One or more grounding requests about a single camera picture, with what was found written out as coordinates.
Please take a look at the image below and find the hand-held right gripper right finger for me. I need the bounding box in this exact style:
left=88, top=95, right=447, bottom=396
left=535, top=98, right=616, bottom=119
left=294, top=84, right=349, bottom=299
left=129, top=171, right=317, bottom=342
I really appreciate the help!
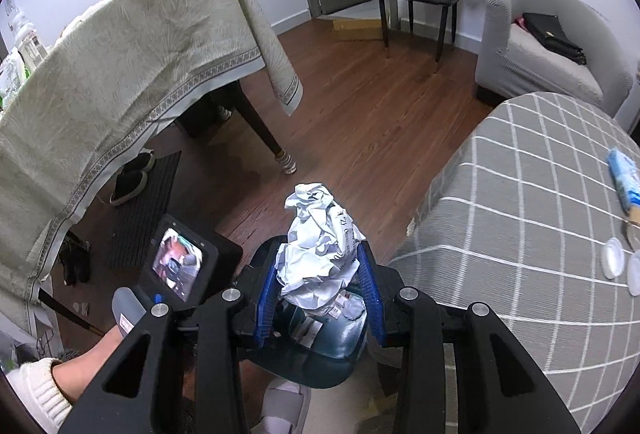
left=355, top=243, right=583, bottom=434

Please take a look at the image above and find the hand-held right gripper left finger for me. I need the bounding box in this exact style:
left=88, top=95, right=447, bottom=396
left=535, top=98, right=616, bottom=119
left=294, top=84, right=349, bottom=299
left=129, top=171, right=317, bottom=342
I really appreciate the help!
left=57, top=259, right=283, bottom=434

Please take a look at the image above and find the clear plastic lid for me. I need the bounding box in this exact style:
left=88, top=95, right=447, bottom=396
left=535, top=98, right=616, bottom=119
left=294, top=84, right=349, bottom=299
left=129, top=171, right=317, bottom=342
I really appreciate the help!
left=342, top=296, right=366, bottom=320
left=601, top=237, right=626, bottom=281
left=626, top=250, right=640, bottom=297

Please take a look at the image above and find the white paper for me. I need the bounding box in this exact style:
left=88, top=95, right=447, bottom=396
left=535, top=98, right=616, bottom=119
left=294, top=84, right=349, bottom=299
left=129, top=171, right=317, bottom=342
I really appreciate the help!
left=276, top=183, right=367, bottom=311

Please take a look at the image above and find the dark blue waste bin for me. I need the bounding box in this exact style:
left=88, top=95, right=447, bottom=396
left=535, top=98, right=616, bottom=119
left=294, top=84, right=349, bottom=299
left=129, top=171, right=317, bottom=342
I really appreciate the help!
left=239, top=236, right=373, bottom=390

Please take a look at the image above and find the blue tissue packet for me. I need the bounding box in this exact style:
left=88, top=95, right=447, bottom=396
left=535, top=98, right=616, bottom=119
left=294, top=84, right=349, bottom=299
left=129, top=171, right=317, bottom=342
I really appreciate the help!
left=606, top=147, right=640, bottom=215

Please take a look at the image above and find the person's left forearm white sleeve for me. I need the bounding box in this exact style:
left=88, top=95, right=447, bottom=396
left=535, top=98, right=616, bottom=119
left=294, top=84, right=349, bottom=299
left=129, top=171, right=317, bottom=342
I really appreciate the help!
left=4, top=356, right=73, bottom=434

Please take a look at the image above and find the person's left hand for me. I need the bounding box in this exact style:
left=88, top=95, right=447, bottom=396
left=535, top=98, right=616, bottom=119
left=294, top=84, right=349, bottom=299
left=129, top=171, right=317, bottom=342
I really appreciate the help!
left=52, top=324, right=126, bottom=407

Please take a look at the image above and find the dark ribbed floor mat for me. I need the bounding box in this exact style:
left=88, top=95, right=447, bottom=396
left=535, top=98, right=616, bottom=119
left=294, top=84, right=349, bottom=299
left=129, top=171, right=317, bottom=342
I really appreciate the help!
left=109, top=150, right=182, bottom=271

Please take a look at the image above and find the dark slip-on shoe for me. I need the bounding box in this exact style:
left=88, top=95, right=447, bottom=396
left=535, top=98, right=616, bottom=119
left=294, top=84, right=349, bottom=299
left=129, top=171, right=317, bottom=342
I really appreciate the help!
left=109, top=169, right=149, bottom=208
left=120, top=153, right=157, bottom=176

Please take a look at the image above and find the black shoe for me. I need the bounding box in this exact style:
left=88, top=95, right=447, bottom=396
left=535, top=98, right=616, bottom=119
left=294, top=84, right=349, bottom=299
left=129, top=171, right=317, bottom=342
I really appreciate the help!
left=59, top=234, right=93, bottom=287

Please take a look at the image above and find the grey slipper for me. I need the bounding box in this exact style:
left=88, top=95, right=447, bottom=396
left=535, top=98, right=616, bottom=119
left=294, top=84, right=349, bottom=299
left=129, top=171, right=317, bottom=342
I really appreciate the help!
left=250, top=379, right=311, bottom=434

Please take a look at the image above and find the grey checked tablecloth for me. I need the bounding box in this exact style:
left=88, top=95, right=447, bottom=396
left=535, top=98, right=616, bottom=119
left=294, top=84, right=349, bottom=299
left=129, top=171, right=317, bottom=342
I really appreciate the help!
left=385, top=91, right=640, bottom=434

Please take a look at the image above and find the beige patterned tablecloth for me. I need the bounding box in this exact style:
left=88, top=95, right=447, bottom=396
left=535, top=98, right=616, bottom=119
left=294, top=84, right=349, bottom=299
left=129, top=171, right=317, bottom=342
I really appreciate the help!
left=0, top=0, right=305, bottom=330

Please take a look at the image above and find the flat cardboard box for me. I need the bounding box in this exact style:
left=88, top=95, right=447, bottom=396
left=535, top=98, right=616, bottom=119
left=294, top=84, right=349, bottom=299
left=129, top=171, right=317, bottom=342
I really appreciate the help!
left=332, top=16, right=383, bottom=42

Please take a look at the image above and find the clear plastic bottle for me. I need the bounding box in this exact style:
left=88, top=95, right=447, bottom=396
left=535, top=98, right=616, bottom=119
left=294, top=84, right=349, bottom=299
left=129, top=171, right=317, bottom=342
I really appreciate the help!
left=10, top=9, right=48, bottom=65

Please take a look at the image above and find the grey armchair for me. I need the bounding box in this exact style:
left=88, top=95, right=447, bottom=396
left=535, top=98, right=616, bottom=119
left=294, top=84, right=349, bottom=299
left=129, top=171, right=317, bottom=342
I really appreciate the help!
left=474, top=0, right=636, bottom=122

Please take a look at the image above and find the black bag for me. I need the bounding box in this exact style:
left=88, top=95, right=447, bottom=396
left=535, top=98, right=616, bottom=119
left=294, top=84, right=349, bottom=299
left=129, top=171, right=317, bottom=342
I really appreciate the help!
left=520, top=12, right=587, bottom=66

